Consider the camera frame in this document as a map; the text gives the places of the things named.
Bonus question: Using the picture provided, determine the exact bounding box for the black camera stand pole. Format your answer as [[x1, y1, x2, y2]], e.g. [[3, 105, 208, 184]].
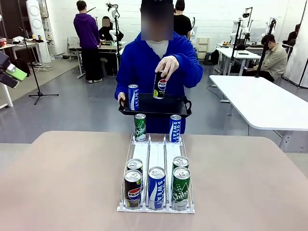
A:
[[227, 19, 243, 76]]

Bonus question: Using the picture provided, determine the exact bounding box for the blue Pocari Sweat can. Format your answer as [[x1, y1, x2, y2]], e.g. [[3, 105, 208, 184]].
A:
[[147, 166, 167, 209], [128, 84, 140, 111], [169, 115, 182, 142]]

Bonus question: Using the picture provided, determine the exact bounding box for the black slanted stand pole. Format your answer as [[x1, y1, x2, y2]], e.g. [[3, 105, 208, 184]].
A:
[[255, 18, 277, 78]]

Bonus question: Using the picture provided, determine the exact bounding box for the person in black t-shirt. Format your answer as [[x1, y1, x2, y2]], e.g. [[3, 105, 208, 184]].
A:
[[173, 0, 193, 39]]

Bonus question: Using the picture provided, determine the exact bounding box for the dark work desk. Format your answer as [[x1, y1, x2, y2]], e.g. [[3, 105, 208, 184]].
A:
[[77, 40, 128, 79]]

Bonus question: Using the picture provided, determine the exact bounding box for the seated person in dark top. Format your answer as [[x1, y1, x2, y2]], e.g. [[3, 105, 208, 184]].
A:
[[287, 24, 301, 47]]

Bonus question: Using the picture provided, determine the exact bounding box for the cluttered white side table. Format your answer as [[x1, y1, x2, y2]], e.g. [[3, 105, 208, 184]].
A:
[[0, 39, 44, 77]]

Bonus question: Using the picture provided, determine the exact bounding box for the person's right forearm blue sleeve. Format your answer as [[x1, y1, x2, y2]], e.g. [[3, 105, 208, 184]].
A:
[[115, 77, 132, 97]]

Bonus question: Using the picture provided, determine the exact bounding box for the white drawer cabinet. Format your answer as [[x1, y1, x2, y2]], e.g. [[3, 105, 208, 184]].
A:
[[197, 36, 210, 52]]

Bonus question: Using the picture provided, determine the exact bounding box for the black tripod stand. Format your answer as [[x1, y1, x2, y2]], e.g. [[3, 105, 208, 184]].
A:
[[19, 26, 60, 105]]

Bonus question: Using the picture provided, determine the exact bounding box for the large white table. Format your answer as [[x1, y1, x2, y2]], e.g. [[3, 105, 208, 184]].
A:
[[208, 75, 308, 153]]

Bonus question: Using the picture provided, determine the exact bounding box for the seated person in black clothes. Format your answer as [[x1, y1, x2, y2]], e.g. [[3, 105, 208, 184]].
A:
[[98, 16, 114, 41]]

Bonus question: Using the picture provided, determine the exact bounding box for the white can dispenser rack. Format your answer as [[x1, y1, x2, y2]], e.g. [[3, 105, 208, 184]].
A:
[[116, 133, 195, 214]]

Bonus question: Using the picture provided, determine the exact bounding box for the person's left hand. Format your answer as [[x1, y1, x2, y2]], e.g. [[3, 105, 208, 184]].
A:
[[155, 55, 180, 82]]

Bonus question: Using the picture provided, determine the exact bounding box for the black Pepsi can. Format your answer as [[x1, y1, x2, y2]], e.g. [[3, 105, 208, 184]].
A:
[[127, 158, 143, 174], [153, 70, 167, 100], [124, 169, 143, 209]]

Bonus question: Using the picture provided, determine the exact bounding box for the small white table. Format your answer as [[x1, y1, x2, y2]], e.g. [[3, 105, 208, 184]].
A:
[[216, 47, 262, 76]]

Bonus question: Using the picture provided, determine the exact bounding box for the black bag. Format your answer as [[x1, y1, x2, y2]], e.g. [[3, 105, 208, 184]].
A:
[[210, 49, 220, 65]]

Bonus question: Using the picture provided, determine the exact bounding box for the white tower air conditioner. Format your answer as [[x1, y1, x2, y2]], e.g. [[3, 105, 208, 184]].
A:
[[26, 0, 52, 64]]

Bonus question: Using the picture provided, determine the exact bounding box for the black serving tray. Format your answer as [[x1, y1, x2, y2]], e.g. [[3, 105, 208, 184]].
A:
[[118, 93, 193, 118]]

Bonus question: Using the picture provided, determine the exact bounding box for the green Chilsung cider can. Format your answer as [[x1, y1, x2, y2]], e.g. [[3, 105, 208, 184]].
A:
[[172, 155, 190, 170], [134, 113, 147, 142], [171, 167, 192, 211]]

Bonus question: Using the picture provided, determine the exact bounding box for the person's left forearm blue sleeve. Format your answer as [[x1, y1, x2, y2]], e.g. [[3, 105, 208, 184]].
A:
[[172, 56, 204, 89]]

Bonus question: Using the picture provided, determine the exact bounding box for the black box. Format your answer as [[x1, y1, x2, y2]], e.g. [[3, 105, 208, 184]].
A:
[[11, 58, 31, 77]]

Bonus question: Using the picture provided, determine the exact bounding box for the person in blue hoodie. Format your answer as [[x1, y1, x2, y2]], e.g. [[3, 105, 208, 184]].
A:
[[115, 31, 204, 134]]

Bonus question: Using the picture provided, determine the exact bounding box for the person in purple hoodie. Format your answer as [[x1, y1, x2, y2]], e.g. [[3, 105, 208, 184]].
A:
[[73, 0, 103, 84]]

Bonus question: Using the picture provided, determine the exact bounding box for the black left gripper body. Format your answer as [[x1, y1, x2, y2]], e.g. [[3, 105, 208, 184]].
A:
[[0, 51, 11, 74]]

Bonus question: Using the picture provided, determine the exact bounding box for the white table leg frame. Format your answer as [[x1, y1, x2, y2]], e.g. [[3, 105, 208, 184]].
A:
[[0, 83, 14, 108]]

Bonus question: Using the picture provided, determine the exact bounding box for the seated person in beige jacket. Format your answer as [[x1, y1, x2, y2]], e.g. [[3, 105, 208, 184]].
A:
[[246, 34, 288, 82]]

